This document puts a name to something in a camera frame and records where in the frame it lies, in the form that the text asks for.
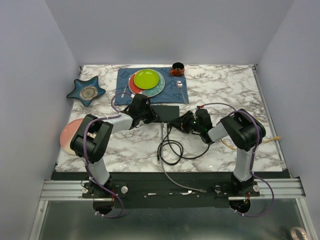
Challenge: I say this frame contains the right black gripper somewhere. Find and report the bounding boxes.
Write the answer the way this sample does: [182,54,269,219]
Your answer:
[169,110,203,134]

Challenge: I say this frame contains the black network switch box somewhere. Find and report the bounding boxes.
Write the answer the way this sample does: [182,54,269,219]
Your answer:
[151,105,180,123]

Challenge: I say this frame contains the yellow ethernet cable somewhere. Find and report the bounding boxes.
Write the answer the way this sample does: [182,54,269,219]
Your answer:
[221,138,238,151]
[262,135,282,145]

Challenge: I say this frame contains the black power cable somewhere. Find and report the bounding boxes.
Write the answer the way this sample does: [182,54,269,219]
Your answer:
[156,122,211,166]

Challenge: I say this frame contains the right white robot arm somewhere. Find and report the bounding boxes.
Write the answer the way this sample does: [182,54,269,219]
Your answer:
[169,108,266,196]

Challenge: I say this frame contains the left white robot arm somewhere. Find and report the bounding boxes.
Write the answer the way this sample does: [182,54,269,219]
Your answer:
[70,94,160,198]

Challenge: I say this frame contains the silver fork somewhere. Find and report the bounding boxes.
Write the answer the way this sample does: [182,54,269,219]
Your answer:
[121,75,132,98]

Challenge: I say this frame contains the red and teal plate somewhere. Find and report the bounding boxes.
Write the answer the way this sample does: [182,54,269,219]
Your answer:
[128,71,166,98]

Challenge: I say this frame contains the lime green plate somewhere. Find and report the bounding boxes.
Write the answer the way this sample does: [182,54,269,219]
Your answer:
[133,69,160,90]

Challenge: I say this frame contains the blue cloth placemat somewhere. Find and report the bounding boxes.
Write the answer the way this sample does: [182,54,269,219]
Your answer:
[115,67,189,104]

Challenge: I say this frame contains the silver spoon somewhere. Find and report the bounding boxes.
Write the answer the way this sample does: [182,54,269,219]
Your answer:
[176,80,189,104]

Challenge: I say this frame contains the brown ceramic mug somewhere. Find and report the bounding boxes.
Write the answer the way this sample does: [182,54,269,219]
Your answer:
[169,62,185,77]

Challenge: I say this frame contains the blue star shaped dish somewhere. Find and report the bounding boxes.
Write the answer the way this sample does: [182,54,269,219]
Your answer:
[66,76,106,107]

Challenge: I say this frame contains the pink and cream plate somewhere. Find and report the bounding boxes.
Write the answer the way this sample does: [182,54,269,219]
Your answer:
[60,118,83,156]

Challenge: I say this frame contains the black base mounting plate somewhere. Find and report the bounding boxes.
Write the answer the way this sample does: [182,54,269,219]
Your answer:
[82,172,260,211]

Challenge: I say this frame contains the grey ethernet cable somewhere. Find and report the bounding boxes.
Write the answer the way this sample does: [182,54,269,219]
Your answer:
[159,121,209,193]

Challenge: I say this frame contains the aluminium rail frame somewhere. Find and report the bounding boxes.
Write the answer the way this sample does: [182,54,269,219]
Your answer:
[29,178,318,240]

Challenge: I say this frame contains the pink ring object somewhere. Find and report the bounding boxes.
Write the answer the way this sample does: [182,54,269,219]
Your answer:
[290,226,309,240]

